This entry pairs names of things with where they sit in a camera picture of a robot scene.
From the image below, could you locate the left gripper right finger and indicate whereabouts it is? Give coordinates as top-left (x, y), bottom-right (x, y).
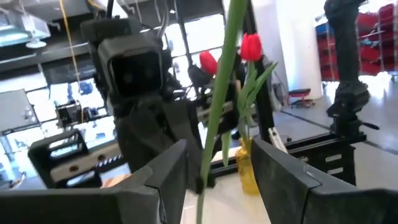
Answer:
top-left (251, 139), bottom-right (398, 224)

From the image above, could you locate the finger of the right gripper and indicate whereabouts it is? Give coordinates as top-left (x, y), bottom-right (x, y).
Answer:
top-left (169, 99), bottom-right (215, 194)

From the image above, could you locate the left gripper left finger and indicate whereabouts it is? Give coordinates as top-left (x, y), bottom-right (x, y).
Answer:
top-left (0, 139), bottom-right (189, 224)

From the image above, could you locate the large green foreground stem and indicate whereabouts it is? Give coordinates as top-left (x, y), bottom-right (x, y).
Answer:
top-left (195, 0), bottom-right (249, 224)

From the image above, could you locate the yellow glass vase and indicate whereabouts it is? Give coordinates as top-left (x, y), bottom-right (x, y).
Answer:
top-left (234, 136), bottom-right (261, 197)

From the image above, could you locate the black equipment block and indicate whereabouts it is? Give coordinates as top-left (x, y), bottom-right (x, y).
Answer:
top-left (27, 129), bottom-right (105, 190)

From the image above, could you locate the red black rolling stool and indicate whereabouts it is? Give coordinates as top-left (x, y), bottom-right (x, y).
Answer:
top-left (286, 88), bottom-right (312, 109)

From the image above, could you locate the white pillar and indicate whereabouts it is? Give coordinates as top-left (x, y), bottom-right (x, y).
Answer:
top-left (251, 0), bottom-right (324, 100)

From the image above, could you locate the red storage shelving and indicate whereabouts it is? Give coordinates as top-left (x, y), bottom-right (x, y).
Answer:
top-left (315, 2), bottom-right (398, 82)

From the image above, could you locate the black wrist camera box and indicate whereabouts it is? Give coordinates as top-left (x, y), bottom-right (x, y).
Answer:
top-left (96, 39), bottom-right (165, 98)

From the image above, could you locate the yellow hanging cable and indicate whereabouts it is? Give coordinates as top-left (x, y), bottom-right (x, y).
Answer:
top-left (58, 0), bottom-right (82, 94)

